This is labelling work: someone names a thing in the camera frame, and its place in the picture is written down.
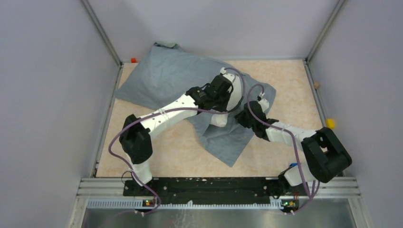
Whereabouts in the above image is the white pillow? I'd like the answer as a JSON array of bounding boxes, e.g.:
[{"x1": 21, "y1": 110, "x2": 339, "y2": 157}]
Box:
[{"x1": 210, "y1": 76, "x2": 243, "y2": 127}]

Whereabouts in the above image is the grey-blue and beige pillowcase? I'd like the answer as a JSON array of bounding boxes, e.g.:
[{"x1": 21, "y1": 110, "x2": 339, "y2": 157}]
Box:
[{"x1": 114, "y1": 42, "x2": 277, "y2": 168}]

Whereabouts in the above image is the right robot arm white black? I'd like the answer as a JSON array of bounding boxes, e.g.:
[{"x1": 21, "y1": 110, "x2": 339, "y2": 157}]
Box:
[{"x1": 235, "y1": 100, "x2": 352, "y2": 196}]

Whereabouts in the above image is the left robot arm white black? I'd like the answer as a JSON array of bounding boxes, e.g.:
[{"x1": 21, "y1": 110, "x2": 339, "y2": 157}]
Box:
[{"x1": 119, "y1": 73, "x2": 242, "y2": 196}]

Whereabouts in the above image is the small yellow block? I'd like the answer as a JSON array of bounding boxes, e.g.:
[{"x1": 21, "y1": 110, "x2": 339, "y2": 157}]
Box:
[{"x1": 325, "y1": 118, "x2": 336, "y2": 129}]

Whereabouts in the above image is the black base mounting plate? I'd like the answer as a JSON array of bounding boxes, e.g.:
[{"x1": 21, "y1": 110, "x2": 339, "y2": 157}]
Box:
[{"x1": 123, "y1": 176, "x2": 310, "y2": 205}]

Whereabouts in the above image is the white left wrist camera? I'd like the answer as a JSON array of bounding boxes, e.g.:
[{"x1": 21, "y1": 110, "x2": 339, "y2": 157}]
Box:
[{"x1": 220, "y1": 67, "x2": 238, "y2": 94}]

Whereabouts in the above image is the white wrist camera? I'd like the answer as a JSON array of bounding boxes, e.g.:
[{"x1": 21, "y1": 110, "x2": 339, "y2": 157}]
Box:
[
  {"x1": 220, "y1": 67, "x2": 238, "y2": 94},
  {"x1": 258, "y1": 92, "x2": 270, "y2": 113}
]

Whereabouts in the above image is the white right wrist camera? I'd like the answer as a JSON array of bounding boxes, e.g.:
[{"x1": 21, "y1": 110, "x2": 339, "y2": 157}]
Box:
[{"x1": 258, "y1": 92, "x2": 270, "y2": 113}]

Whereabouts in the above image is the aluminium frame rail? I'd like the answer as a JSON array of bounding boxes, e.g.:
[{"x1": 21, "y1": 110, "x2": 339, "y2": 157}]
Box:
[{"x1": 75, "y1": 176, "x2": 363, "y2": 210}]

